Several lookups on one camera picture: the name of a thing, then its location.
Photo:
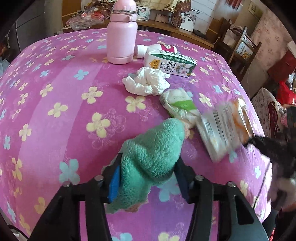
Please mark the red cloth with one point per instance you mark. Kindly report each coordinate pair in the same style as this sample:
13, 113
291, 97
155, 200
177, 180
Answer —
284, 64

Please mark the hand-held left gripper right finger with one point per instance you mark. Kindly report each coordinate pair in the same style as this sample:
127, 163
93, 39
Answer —
182, 183

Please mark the grey cabinet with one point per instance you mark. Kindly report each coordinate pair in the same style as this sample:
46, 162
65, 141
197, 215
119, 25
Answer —
34, 23

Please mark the floral cushion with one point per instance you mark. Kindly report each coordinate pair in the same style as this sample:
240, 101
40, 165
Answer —
266, 109

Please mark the framed photo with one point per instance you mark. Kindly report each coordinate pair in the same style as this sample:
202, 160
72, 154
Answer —
188, 22

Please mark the clear plastic bag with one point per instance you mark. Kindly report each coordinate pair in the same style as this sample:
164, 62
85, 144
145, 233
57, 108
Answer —
85, 20

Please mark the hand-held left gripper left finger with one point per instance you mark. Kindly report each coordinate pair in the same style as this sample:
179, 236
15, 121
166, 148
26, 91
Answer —
114, 185

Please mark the green white plastic packet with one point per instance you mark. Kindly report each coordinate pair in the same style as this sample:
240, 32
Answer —
178, 102

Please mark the wooden chair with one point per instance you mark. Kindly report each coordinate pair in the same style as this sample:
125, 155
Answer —
240, 46

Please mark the crumpled white tissue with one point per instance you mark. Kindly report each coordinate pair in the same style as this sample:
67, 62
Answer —
148, 81

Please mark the pink drinking bottle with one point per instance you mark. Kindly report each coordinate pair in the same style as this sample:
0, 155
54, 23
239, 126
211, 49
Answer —
121, 37

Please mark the small white plastic bottle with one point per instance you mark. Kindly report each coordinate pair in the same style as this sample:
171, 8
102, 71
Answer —
150, 49

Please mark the green white milk carton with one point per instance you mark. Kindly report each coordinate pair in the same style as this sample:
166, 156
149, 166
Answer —
171, 63

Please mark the wooden sideboard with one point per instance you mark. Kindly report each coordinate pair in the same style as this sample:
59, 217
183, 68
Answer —
161, 30

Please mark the brown patterned cloth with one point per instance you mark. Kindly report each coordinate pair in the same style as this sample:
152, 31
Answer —
180, 9

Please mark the white orange cardboard box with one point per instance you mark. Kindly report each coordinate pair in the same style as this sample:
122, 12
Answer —
222, 132

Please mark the red plastic bag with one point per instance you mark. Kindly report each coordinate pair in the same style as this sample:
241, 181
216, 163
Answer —
286, 92

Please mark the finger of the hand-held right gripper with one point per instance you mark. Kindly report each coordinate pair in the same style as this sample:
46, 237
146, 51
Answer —
259, 143

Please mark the green terry cloth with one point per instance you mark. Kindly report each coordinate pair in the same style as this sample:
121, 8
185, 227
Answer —
150, 150

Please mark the small black object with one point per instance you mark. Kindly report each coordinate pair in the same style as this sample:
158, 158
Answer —
199, 33

